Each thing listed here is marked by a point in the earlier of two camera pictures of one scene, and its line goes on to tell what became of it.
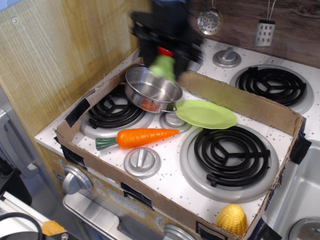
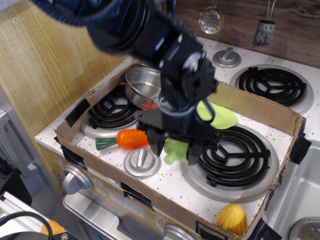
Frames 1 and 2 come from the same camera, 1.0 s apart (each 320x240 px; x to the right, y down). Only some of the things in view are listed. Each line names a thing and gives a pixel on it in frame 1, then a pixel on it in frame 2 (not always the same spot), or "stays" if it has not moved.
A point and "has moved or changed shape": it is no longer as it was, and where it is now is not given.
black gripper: x=176 y=26 → x=196 y=127
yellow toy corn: x=232 y=218 stays
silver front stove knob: x=142 y=163 stays
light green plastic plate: x=205 y=114 stays
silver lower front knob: x=172 y=232 stays
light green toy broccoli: x=164 y=66 has moved or changed shape
